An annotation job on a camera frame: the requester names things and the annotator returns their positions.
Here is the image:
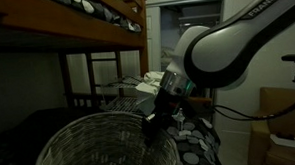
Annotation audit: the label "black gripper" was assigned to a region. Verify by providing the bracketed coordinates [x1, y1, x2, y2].
[139, 86, 192, 147]

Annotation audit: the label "woven wicker laundry basket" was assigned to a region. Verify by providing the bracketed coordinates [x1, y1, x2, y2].
[30, 108, 183, 165]

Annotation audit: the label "clear plastic bottle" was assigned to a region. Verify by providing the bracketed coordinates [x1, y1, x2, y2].
[174, 107, 188, 133]

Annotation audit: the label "black grey dotted bedspread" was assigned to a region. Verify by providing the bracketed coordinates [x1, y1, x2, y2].
[0, 99, 225, 165]

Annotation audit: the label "white panel door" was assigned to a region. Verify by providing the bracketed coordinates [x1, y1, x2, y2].
[145, 6, 165, 73]

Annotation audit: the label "cardboard box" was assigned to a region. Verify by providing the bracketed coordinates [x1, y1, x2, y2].
[243, 85, 295, 165]

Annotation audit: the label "white paper sheet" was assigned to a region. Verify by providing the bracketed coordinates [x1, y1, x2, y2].
[269, 131, 295, 154]

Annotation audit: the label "dotted upper bunk bedding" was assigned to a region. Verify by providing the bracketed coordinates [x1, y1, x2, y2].
[47, 0, 143, 38]

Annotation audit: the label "white wire shelf rack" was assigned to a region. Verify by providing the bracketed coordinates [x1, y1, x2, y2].
[96, 75, 147, 117]

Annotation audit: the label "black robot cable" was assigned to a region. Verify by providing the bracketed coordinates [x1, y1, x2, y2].
[210, 88, 295, 124]

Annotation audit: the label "wooden bunk bed frame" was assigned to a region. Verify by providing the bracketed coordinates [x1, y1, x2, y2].
[0, 0, 154, 121]

